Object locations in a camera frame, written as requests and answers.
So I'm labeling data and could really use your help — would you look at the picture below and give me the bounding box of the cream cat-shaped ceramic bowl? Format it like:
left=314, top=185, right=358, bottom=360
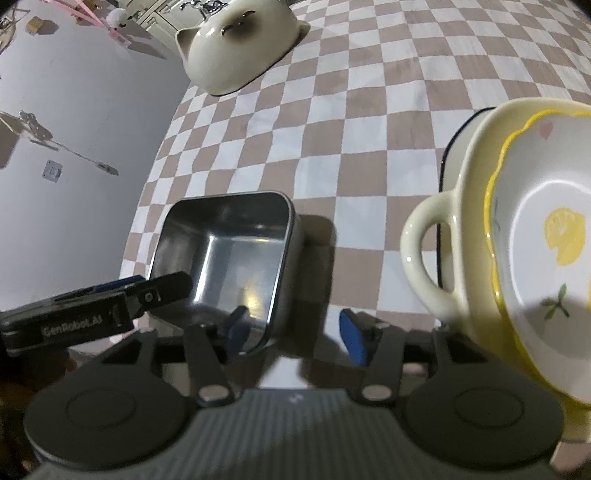
left=175, top=0, right=311, bottom=95

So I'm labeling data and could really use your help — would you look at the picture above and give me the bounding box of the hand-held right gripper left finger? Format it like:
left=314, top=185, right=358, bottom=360
left=85, top=305, right=252, bottom=407

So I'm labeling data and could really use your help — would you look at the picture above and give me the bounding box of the white blue-rimmed plate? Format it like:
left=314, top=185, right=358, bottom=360
left=438, top=106, right=497, bottom=296

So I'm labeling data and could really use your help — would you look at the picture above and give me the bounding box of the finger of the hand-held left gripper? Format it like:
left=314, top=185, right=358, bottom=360
left=92, top=274, right=149, bottom=294
left=124, top=271, right=194, bottom=319

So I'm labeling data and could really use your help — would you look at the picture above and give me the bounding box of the cream two-handled baking dish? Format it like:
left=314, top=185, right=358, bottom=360
left=400, top=98, right=591, bottom=411

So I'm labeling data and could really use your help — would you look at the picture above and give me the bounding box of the silver metal ornament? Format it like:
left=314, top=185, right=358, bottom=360
left=178, top=0, right=229, bottom=19

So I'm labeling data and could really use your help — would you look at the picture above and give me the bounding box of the white scalloped yellow-rimmed bowl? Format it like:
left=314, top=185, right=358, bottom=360
left=484, top=111, right=591, bottom=407

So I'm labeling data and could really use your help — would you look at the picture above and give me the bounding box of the brown white checkered tablecloth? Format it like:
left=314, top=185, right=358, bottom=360
left=117, top=0, right=591, bottom=333

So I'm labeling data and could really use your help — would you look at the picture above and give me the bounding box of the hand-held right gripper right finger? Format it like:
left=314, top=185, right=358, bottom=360
left=338, top=309, right=490, bottom=407

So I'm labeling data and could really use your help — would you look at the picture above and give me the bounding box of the pink lanyard with plush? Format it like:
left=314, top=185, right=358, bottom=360
left=51, top=0, right=134, bottom=47

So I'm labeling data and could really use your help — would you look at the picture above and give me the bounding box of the small steel square tray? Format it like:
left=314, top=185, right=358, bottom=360
left=147, top=190, right=304, bottom=355

